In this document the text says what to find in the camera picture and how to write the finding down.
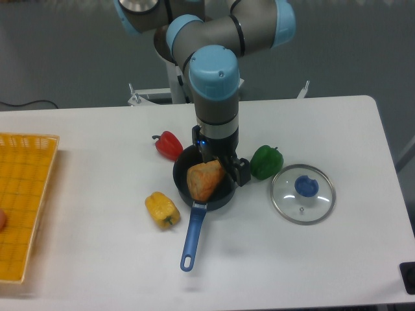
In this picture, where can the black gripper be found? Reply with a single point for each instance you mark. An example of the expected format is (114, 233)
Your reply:
(224, 150)

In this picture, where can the glass pot lid blue knob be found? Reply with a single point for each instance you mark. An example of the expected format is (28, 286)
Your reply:
(303, 194)

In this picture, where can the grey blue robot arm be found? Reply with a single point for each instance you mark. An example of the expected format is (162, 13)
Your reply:
(207, 53)

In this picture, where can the orange bread piece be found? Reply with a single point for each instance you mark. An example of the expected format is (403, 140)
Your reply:
(203, 179)

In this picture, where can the green bell pepper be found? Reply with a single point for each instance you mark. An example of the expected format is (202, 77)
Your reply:
(266, 162)

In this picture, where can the red bell pepper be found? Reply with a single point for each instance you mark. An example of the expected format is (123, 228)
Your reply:
(168, 145)

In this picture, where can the yellow bell pepper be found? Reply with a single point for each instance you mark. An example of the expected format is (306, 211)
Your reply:
(162, 210)

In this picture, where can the yellow woven basket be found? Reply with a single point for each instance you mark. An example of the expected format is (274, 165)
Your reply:
(27, 161)

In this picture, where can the black device at table edge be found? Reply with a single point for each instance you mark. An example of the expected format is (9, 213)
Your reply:
(407, 270)

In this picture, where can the black pot blue handle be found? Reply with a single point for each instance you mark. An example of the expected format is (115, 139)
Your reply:
(221, 196)

